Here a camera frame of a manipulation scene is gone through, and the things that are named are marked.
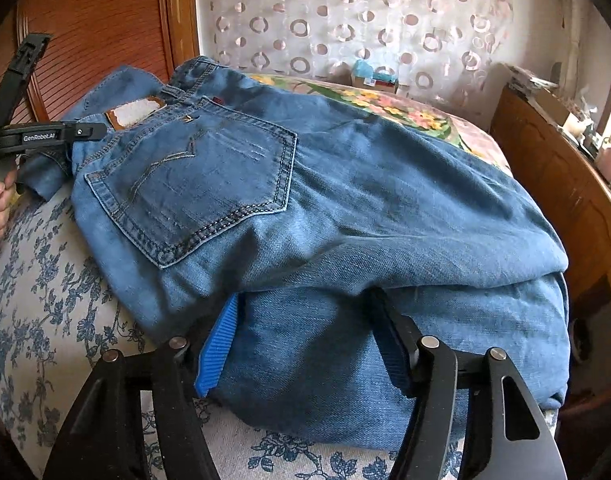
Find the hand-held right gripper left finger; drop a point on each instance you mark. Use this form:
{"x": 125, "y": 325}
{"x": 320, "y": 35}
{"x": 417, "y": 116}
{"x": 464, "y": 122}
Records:
{"x": 218, "y": 345}

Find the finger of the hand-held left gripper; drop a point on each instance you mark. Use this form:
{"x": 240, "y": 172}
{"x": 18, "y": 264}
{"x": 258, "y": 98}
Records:
{"x": 85, "y": 131}

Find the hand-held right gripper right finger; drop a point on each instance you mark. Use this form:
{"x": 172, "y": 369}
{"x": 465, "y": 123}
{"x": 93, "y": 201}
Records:
{"x": 393, "y": 345}

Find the blue denim pants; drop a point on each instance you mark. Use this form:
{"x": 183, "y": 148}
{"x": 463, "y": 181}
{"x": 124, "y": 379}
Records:
{"x": 335, "y": 185}

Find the wooden headboard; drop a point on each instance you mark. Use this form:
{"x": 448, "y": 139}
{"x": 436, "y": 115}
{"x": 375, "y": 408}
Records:
{"x": 100, "y": 20}

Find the floral bed mattress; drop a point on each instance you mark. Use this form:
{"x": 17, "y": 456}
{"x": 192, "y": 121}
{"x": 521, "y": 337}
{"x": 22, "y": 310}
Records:
{"x": 45, "y": 310}

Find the colourful floral pillow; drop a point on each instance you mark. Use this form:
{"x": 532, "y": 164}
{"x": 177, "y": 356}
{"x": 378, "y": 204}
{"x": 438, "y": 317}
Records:
{"x": 425, "y": 115}

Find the wooden cabinet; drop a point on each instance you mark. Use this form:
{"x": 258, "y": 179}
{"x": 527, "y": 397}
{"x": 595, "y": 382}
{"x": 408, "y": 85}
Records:
{"x": 550, "y": 170}

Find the circle-patterned sheer curtain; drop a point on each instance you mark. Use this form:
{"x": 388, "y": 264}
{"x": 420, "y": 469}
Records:
{"x": 310, "y": 10}

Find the cardboard box with teal top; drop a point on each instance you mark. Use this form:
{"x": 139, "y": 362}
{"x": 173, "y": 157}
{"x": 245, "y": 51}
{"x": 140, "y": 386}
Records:
{"x": 375, "y": 80}

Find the clutter of small items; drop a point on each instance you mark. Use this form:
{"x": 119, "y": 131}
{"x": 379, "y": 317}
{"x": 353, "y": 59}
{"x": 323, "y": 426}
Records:
{"x": 575, "y": 120}

